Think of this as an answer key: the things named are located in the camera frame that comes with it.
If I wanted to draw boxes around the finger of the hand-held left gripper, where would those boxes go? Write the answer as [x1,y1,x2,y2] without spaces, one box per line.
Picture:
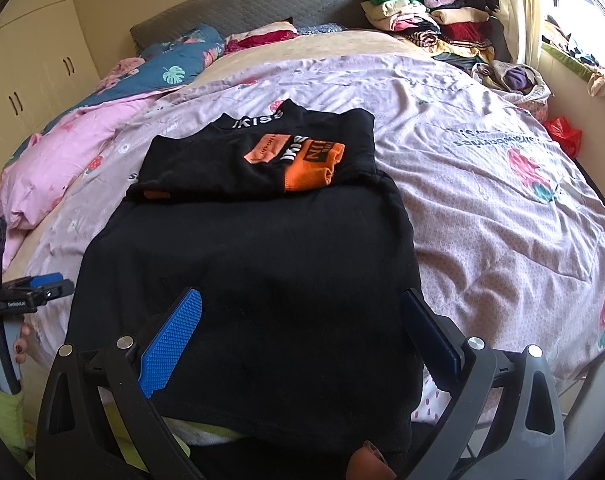
[29,272,76,302]

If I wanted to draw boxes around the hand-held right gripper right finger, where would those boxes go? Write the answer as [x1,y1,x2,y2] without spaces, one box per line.
[399,287,566,480]

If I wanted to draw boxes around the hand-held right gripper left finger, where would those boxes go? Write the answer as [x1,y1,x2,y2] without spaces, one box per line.
[35,287,208,480]

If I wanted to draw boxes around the black sweater with orange cuffs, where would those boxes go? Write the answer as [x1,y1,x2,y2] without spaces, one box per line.
[65,99,425,453]

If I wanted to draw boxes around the clothes on windowsill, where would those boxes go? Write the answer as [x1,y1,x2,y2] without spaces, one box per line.
[539,17,605,101]

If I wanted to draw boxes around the pile of folded clothes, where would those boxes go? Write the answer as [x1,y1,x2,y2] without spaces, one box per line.
[359,0,513,62]

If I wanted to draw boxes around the person's left hand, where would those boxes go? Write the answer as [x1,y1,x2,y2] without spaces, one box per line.
[0,321,34,387]

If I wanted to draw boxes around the person's right hand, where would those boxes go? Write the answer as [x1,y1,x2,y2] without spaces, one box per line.
[349,440,399,480]

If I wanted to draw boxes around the yellow-green fleece cloth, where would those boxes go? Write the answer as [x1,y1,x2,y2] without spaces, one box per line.
[0,374,233,463]

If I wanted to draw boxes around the pink quilt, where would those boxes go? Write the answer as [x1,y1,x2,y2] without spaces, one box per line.
[0,97,153,256]

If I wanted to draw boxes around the lilac strawberry print quilt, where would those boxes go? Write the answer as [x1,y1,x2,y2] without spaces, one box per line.
[20,57,605,426]

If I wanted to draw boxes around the cream wardrobe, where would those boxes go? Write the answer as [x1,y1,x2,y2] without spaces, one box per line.
[0,0,106,201]

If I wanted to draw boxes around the red plastic bag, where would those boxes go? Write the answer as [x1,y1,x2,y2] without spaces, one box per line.
[542,116,583,159]

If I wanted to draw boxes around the blue floral leaf pillow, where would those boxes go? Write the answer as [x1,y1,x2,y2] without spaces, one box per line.
[95,24,226,107]

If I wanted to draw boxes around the bundle with purple cloth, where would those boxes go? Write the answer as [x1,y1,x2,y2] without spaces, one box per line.
[472,59,554,107]

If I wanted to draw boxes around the maroon pillow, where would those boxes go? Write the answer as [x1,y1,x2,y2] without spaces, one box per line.
[225,21,299,53]

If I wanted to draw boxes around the beige bed sheet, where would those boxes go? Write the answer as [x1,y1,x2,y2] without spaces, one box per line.
[195,27,424,87]

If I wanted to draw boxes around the blue-grey patterned pillow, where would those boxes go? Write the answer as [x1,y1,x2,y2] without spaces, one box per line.
[296,22,349,36]

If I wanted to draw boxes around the cream curtain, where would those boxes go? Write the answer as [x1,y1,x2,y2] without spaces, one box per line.
[492,0,546,68]

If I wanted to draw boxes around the grey quilted headboard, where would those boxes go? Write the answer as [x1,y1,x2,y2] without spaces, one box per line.
[130,0,376,51]

